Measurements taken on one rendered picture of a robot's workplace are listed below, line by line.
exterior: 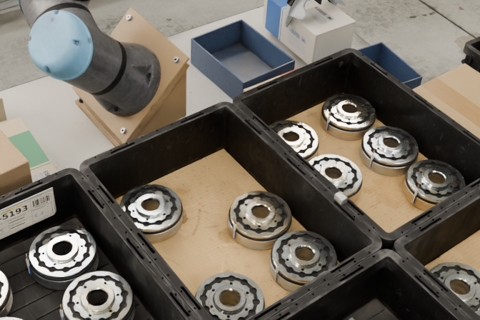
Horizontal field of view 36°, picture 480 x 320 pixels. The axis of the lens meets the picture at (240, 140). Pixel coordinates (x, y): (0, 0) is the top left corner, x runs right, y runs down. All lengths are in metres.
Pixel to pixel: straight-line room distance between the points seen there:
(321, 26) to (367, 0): 1.71
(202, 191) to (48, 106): 0.52
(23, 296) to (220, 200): 0.36
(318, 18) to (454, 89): 0.40
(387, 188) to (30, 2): 0.75
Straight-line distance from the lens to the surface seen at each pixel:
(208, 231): 1.24
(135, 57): 1.47
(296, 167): 1.21
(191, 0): 3.34
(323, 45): 1.76
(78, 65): 1.38
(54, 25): 1.40
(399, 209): 1.32
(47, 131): 1.63
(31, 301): 1.18
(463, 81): 1.59
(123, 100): 1.48
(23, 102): 1.71
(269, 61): 1.78
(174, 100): 1.53
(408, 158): 1.37
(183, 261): 1.20
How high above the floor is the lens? 1.77
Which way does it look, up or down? 42 degrees down
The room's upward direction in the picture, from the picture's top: 4 degrees clockwise
